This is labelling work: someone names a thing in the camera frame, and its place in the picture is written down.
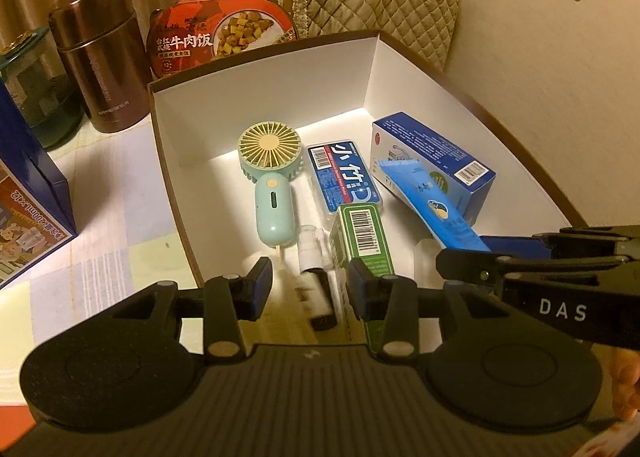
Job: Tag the pale checked tablecloth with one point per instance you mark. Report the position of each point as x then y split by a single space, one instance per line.
125 217

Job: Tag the red instant meal tray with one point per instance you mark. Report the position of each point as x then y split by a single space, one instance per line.
200 32

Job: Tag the person's right hand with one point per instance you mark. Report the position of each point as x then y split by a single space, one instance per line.
627 392

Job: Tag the blue tube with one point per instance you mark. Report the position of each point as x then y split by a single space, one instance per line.
440 212

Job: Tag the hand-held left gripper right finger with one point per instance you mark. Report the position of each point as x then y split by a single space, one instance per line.
359 287

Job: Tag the teal handheld mini fan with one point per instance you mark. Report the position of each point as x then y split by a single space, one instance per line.
272 207

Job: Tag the dark green glass jar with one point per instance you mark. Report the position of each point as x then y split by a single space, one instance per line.
45 107

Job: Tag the clear plastic case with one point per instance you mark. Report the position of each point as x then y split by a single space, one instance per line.
345 177

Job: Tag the brown cardboard shoebox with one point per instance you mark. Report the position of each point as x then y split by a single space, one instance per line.
325 87

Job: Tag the blue milk carton box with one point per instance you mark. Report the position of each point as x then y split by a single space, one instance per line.
25 197

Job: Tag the red printed cardboard sheet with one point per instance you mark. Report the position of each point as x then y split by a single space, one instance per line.
7 422

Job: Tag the dark brown jar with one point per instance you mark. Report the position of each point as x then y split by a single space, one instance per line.
100 67

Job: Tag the small green box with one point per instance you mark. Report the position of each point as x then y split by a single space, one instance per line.
362 232

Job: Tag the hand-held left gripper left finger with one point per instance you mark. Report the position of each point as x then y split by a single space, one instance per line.
260 287

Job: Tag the small blue box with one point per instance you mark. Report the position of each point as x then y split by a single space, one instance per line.
425 142

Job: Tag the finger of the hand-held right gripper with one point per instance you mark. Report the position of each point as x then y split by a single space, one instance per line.
515 246
470 267

